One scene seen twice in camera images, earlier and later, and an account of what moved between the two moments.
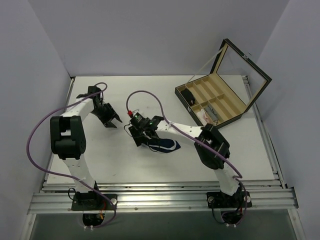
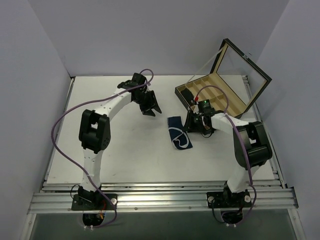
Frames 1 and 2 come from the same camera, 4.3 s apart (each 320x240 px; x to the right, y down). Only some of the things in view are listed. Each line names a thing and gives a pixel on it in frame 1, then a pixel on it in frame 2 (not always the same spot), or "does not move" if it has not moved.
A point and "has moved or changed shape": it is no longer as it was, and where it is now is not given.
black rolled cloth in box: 188,96 does not move
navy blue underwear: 163,145 has moved or changed shape
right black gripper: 136,133 -> 195,122
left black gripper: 109,116 -> 147,101
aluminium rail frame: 55,197 does not move
